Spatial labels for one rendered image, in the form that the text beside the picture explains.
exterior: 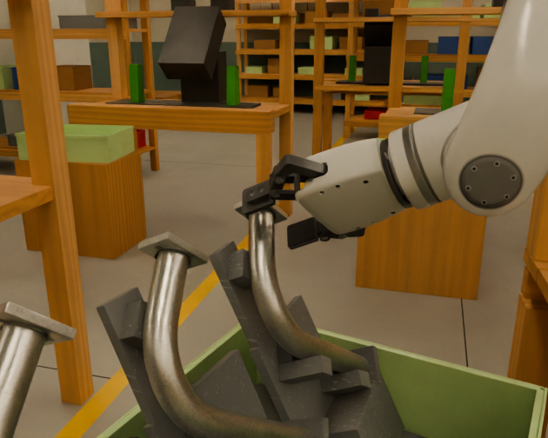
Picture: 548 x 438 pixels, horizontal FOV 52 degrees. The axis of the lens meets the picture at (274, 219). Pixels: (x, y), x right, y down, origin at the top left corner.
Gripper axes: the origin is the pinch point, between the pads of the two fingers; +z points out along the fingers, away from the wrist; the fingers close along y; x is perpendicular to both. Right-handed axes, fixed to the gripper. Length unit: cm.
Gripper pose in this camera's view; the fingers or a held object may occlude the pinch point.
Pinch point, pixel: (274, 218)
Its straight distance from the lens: 64.9
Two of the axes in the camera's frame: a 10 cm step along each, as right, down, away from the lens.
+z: -8.4, 3.1, 4.5
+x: 0.2, 8.4, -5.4
